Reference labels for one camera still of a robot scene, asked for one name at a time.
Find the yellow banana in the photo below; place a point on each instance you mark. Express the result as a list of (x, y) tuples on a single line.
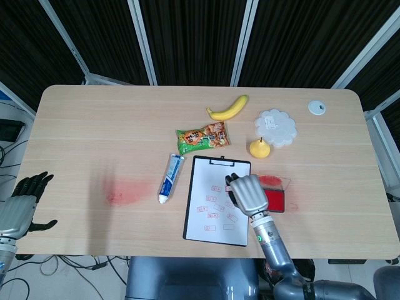
[(228, 112)]

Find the white partition frame post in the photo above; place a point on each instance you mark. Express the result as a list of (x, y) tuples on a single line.
[(365, 57), (65, 37), (18, 101), (143, 40), (244, 40), (382, 137)]

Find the black clipboard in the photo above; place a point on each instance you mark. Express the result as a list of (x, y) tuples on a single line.
[(222, 160)]

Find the black grey right robot hand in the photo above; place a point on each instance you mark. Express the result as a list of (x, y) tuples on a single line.
[(250, 193)]

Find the green orange snack bag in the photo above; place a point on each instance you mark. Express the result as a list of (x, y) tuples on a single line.
[(200, 139)]

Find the blue white toothpaste tube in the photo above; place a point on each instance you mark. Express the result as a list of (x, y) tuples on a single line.
[(170, 178)]

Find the grey robot torso base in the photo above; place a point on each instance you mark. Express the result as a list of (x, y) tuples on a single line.
[(175, 278)]

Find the white stamped paper sheet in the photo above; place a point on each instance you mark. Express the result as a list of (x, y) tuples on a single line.
[(203, 175)]

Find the red ink pad clear lid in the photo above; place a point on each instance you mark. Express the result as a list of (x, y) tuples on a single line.
[(276, 201)]

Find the red white stamp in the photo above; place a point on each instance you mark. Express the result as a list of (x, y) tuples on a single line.
[(228, 188)]

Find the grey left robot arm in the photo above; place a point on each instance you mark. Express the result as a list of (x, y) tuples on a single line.
[(6, 250)]

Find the black grey left robot hand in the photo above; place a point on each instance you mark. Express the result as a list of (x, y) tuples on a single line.
[(15, 215)]

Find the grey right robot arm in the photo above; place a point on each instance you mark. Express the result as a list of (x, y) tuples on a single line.
[(275, 247)]

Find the yellow pear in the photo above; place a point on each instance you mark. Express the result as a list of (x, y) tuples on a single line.
[(261, 150)]

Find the black box device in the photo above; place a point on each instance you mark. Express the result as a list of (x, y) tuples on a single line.
[(11, 130)]

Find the white flower-shaped plate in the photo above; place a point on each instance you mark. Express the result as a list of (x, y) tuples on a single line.
[(278, 128)]

